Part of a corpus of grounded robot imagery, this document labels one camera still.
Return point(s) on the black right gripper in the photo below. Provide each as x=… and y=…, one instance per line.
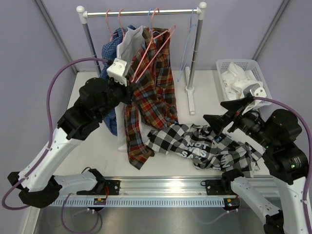
x=218, y=122

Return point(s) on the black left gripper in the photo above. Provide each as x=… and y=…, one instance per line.
x=128, y=91

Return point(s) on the white linen shirt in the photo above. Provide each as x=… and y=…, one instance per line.
x=235, y=80

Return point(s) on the black white checked shirt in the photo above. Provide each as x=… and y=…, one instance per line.
x=204, y=148

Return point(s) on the blue plastic hanger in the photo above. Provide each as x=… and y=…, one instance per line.
x=188, y=44

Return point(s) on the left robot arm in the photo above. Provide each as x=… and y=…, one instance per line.
x=39, y=186

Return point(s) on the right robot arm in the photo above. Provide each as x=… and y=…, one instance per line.
x=289, y=166

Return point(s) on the red brown plaid shirt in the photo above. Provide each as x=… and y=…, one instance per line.
x=154, y=101

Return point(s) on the blue checked shirt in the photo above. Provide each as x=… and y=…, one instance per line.
x=109, y=52

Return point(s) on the white hanging shirt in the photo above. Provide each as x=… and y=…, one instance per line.
x=126, y=51

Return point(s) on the blue hanger on rack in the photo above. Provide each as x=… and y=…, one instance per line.
x=158, y=34

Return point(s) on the white plastic basket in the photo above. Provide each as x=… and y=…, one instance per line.
x=245, y=64

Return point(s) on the metal clothes rack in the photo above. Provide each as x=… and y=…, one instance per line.
x=189, y=71

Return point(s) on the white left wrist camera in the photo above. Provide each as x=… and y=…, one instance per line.
x=117, y=71

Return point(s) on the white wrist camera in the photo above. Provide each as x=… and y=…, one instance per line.
x=117, y=71
x=255, y=90

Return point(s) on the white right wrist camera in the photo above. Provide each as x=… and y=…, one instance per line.
x=255, y=90

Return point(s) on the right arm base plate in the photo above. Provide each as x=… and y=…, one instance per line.
x=217, y=187

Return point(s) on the white slotted cable duct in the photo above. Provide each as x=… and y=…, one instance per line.
x=139, y=202

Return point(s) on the aluminium mounting rail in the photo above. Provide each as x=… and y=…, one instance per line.
x=152, y=186

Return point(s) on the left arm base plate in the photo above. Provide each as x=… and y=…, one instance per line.
x=112, y=187

